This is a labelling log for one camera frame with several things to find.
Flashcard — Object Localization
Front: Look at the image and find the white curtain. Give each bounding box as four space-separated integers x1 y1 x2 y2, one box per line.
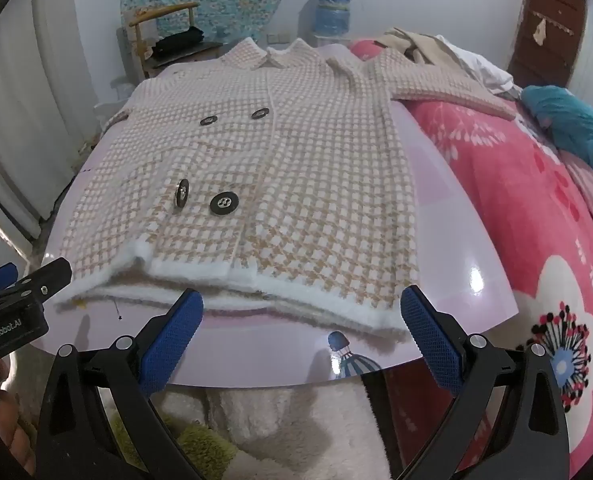
0 0 127 261

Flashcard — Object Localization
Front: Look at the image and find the wooden chair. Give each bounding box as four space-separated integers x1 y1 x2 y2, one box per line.
128 2 227 78

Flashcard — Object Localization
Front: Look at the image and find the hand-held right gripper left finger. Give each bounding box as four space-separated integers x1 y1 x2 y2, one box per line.
35 287 212 480

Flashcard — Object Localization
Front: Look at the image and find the white water dispenser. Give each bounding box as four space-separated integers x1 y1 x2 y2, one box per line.
312 34 349 50

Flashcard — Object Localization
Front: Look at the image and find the blue water bottle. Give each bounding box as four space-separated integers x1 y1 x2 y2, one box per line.
315 0 353 37

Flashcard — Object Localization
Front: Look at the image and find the pink floral blanket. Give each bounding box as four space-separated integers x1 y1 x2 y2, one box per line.
349 37 593 480

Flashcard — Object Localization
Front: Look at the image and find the brown wooden door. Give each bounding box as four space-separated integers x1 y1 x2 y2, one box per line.
507 0 588 92

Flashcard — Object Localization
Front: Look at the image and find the cream fluffy garment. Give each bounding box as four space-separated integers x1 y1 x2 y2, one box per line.
156 380 392 480

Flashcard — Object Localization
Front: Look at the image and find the white plastic bag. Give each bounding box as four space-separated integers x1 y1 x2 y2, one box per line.
107 76 137 106

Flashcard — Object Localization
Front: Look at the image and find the black bag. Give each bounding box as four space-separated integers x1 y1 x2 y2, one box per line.
151 26 206 58

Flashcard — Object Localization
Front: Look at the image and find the white cloth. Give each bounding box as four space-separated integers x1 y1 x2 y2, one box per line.
433 35 519 93

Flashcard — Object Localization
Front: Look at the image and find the green fluffy cloth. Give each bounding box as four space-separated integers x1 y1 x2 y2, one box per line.
109 402 240 480

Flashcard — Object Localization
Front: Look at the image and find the teal fluffy cloth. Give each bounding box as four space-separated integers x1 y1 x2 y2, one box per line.
521 85 593 186

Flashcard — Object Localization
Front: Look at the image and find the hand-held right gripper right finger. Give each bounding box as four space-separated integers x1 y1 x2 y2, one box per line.
391 284 572 480

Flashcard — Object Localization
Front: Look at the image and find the beige houndstooth coat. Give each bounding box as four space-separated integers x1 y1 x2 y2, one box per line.
51 37 524 338

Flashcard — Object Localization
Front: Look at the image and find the person's left hand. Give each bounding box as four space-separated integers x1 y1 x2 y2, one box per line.
0 360 40 480

